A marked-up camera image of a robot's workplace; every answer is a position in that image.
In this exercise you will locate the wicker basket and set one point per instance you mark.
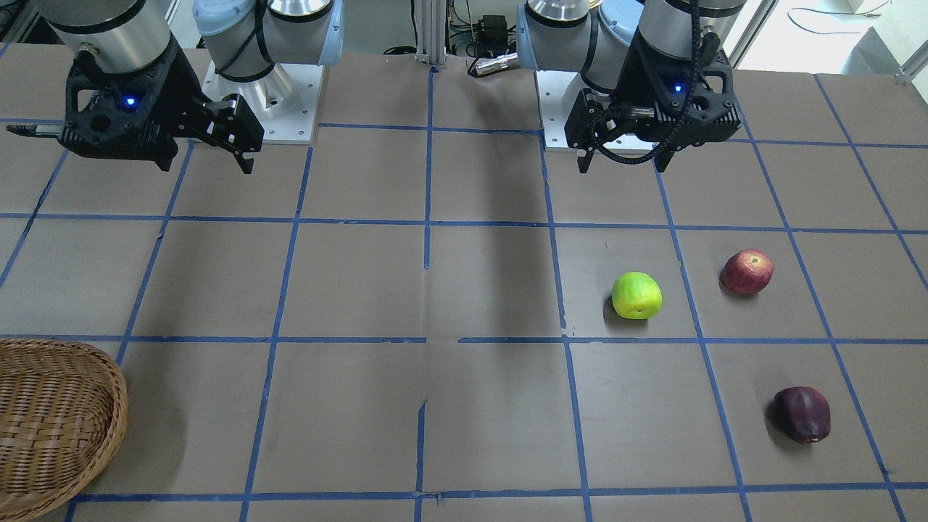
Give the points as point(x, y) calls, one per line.
point(64, 415)

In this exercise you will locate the aluminium frame post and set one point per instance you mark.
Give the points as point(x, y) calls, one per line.
point(431, 27)

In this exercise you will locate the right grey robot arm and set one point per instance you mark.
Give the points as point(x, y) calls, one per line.
point(246, 39)

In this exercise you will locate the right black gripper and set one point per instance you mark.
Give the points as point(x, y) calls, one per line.
point(176, 81)

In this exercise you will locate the dark red apple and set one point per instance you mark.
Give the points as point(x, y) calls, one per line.
point(803, 414)

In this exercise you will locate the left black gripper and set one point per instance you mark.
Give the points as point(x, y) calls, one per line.
point(615, 85)

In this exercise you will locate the silver cylinder connector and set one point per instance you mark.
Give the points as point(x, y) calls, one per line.
point(492, 65)

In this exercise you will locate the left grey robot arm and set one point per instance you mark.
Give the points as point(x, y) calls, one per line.
point(593, 42)

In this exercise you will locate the green apple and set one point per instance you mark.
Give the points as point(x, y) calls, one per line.
point(637, 296)

